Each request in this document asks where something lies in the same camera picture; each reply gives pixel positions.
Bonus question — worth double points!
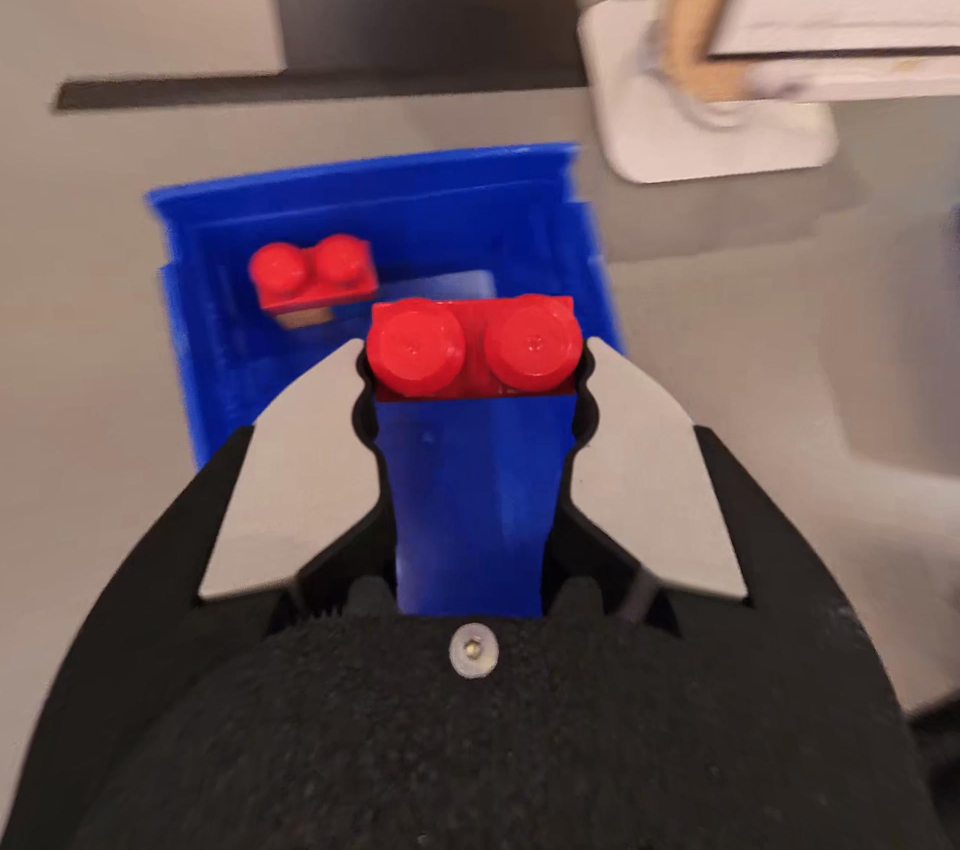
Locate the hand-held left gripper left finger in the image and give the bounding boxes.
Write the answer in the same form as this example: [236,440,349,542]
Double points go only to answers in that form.
[197,338,399,615]

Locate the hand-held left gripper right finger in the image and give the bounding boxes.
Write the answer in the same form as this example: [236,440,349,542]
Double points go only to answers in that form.
[547,338,751,624]

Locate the blue plastic bin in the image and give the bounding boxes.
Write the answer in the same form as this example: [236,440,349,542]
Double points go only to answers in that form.
[142,144,625,617]

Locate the cluster of assembled block bridges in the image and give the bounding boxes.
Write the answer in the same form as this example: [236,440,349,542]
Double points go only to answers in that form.
[247,234,380,331]

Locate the red two-stud toy block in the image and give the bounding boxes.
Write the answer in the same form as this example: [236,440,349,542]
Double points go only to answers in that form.
[365,294,586,403]

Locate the grey desk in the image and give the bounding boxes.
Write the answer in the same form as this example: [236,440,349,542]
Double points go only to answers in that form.
[0,0,960,791]

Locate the person's dark trousers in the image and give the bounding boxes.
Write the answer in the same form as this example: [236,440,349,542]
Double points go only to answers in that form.
[903,704,960,850]

